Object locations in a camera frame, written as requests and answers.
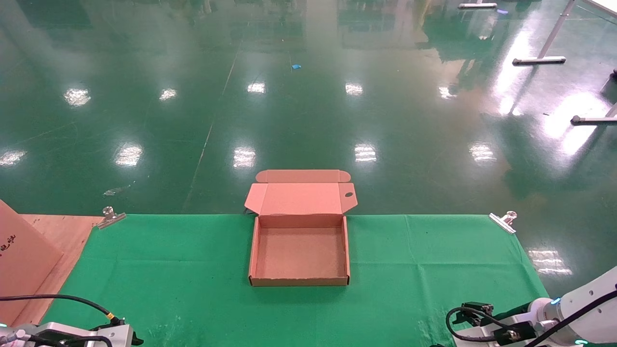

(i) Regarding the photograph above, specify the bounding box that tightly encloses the open brown cardboard box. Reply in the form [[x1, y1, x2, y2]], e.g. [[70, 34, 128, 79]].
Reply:
[[244, 169, 358, 287]]

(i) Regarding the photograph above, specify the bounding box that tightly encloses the white table top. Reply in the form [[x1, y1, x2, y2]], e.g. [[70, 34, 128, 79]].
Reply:
[[586, 0, 617, 15]]

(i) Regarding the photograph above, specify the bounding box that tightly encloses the dark caster wheel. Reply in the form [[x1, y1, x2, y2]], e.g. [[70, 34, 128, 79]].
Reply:
[[600, 69, 617, 95]]

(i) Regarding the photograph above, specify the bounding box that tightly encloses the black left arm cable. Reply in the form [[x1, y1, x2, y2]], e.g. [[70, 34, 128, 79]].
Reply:
[[0, 294, 122, 347]]

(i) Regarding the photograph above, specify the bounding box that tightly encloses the silver binder clip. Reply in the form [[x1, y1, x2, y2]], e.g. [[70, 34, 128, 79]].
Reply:
[[489, 211, 518, 235], [98, 206, 127, 230]]

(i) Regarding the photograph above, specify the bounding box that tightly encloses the large carton with red print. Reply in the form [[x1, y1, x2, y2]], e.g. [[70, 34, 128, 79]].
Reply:
[[0, 200, 64, 326]]

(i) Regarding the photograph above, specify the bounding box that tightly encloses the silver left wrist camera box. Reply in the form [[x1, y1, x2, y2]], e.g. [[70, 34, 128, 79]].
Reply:
[[29, 324, 134, 347]]

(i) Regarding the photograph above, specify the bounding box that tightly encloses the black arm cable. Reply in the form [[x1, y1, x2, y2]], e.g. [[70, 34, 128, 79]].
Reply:
[[446, 289, 617, 346], [0, 294, 122, 347]]

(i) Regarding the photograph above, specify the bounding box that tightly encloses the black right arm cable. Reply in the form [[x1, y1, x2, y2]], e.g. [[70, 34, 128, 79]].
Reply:
[[446, 289, 617, 346]]

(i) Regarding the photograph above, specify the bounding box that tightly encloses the green table cloth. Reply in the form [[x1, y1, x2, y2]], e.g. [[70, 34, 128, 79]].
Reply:
[[40, 214, 550, 347]]

